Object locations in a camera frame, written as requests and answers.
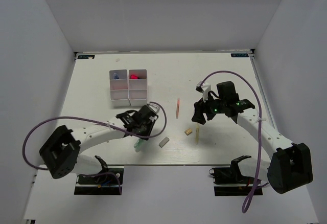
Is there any right blue table label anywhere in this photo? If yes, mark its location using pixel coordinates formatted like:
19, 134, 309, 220
230, 53, 249, 58

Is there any blue table label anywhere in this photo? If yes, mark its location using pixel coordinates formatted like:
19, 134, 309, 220
230, 53, 249, 58
77, 55, 95, 59

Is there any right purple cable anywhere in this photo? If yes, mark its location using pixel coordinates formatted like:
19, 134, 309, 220
198, 71, 269, 214

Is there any white compartment organizer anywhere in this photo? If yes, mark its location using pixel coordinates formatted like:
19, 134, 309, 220
128, 69, 148, 107
109, 69, 130, 107

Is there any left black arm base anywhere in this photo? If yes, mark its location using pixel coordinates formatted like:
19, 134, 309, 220
74, 174, 121, 195

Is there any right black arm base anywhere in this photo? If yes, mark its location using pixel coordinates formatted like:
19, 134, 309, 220
208, 155, 257, 196

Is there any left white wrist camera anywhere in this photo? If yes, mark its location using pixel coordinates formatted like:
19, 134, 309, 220
149, 104, 160, 117

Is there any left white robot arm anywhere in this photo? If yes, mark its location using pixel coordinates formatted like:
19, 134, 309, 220
39, 104, 159, 183

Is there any left blue table label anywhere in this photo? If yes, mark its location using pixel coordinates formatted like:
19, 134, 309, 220
77, 55, 95, 59

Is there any pink cap black highlighter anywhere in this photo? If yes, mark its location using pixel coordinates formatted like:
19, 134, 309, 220
130, 74, 141, 79

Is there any left white compartment organizer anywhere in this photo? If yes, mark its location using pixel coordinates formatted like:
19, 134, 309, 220
109, 69, 130, 107

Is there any purple cable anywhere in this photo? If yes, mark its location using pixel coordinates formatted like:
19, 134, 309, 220
198, 71, 269, 214
21, 101, 168, 195

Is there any yellow highlighter pen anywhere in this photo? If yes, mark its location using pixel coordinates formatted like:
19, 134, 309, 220
195, 124, 200, 145

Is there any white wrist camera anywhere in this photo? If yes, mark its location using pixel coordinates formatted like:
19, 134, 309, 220
196, 81, 211, 102
149, 104, 160, 117

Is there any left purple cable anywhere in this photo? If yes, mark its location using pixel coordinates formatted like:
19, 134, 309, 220
21, 101, 168, 195

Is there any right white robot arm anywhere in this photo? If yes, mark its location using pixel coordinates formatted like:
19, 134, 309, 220
192, 81, 313, 194

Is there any orange highlighter pen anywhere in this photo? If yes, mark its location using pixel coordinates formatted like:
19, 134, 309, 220
175, 98, 180, 119

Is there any right white compartment organizer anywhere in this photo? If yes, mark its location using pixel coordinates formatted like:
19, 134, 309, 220
128, 69, 148, 107

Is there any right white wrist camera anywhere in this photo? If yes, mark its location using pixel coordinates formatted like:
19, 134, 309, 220
196, 81, 211, 102

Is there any green correction tape cap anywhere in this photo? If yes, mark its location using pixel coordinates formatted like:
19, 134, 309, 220
134, 139, 144, 152

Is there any small tan eraser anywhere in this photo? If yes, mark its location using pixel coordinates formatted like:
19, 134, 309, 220
184, 128, 193, 136

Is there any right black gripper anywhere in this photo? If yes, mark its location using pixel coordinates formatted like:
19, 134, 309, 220
192, 91, 226, 125

